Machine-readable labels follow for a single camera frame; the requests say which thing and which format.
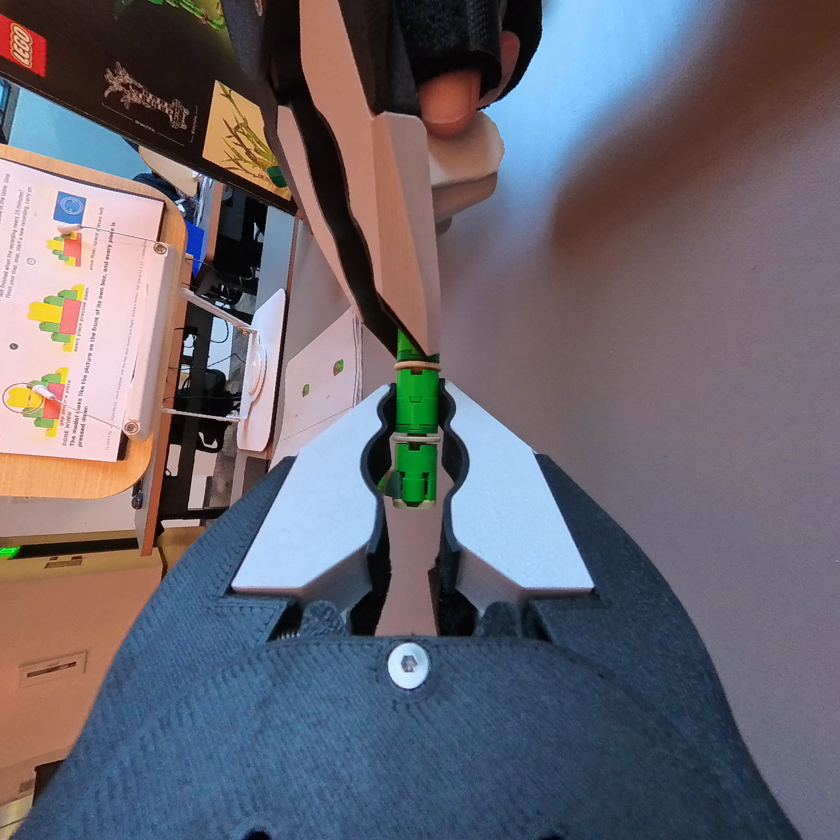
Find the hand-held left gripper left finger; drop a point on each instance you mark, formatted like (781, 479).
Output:
(308, 525)

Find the person's right hand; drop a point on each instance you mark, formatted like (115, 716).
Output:
(453, 102)

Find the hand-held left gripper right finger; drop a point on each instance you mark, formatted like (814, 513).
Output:
(518, 525)

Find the grey desk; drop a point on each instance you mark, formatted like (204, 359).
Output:
(656, 394)

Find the beige drawer cabinet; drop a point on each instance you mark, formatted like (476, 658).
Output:
(79, 610)

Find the green brick bamboo stalk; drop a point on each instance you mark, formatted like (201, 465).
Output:
(417, 407)

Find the black bamboo toy set box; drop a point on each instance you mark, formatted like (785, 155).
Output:
(131, 39)

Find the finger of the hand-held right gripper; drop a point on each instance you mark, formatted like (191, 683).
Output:
(305, 190)
(407, 229)

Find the light wooden board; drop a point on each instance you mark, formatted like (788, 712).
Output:
(65, 478)

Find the open instruction booklet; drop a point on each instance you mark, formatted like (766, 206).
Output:
(321, 367)

